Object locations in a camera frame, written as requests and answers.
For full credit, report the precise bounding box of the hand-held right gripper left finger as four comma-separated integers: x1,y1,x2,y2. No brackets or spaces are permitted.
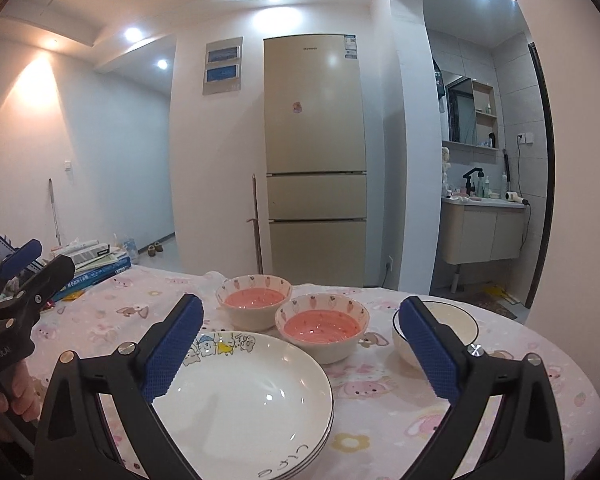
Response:
32,292,203,480

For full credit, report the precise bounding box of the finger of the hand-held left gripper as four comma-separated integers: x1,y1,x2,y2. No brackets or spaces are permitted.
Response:
0,240,43,306
10,255,76,317

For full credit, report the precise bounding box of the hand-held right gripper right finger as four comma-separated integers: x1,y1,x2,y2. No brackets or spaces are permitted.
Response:
399,296,566,480

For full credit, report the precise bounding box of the white black rimmed bowl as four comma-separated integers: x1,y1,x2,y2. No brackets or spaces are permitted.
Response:
391,301,481,376

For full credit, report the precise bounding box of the pink carrot print bowl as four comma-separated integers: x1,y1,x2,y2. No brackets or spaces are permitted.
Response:
215,274,293,332
274,293,371,365

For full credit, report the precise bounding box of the person's left hand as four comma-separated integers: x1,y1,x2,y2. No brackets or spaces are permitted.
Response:
0,360,45,423

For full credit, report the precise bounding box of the thick blue book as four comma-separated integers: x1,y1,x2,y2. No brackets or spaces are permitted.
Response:
50,255,131,302

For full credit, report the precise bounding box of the grey striped box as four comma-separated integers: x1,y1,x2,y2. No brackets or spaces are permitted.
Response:
60,241,111,261

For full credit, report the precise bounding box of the green cover book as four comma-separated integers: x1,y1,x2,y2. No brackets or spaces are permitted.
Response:
72,251,123,271

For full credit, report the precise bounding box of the yellow patterned floor mat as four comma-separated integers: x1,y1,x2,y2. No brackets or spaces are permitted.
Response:
472,285,518,318

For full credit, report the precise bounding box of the beige bathroom vanity cabinet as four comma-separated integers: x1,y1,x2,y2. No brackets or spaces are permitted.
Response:
441,199,527,265

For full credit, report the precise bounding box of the brown wooden stick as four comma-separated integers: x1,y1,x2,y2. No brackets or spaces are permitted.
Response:
247,174,263,271

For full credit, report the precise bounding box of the black bathroom faucet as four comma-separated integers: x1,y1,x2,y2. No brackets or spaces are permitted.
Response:
462,166,485,197

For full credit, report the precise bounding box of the white plush toy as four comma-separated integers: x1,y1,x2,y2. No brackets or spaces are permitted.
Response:
440,146,453,191

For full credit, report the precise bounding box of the beige three door refrigerator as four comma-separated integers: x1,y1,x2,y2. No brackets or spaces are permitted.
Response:
262,32,370,288

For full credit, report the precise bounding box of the bathroom mirror cabinet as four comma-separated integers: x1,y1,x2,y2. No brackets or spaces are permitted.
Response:
440,70,498,150

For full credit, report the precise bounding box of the dark door frame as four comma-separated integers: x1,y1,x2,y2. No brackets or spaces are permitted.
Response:
527,42,553,311

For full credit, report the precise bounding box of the grey wall electrical panel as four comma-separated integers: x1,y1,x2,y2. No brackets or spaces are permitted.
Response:
202,36,244,96

